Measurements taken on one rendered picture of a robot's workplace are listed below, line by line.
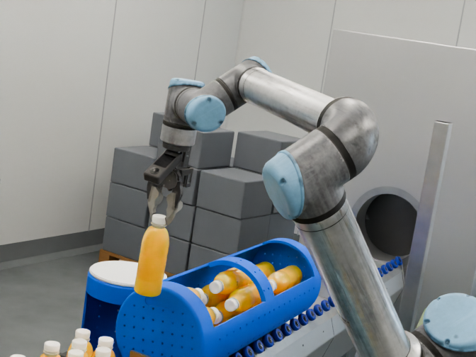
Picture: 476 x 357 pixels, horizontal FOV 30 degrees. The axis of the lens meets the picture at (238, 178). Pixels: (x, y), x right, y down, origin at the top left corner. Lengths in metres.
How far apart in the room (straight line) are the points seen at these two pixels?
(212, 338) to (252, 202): 3.64
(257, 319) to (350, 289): 0.97
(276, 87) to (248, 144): 4.43
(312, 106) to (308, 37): 6.24
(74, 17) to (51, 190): 1.30
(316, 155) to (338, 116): 0.10
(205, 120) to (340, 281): 0.58
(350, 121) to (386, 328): 0.46
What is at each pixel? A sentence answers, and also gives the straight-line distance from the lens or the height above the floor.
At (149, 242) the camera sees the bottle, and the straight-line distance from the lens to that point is 2.32.
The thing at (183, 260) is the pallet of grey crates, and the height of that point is 0.27.
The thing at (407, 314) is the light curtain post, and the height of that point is 0.91.
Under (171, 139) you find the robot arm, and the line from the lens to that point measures 2.25.
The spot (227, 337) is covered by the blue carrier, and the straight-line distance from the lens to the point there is 2.54.
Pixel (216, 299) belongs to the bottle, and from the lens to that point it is 2.81.
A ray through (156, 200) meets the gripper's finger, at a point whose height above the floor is 1.48.
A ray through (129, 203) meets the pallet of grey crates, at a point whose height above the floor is 0.55.
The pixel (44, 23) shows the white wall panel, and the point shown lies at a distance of 6.51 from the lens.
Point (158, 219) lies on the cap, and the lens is 2.31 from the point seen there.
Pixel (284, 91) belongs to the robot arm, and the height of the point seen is 1.84.
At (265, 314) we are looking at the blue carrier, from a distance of 2.77.
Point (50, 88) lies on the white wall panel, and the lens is 6.63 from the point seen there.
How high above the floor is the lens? 1.97
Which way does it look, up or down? 10 degrees down
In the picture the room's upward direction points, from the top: 8 degrees clockwise
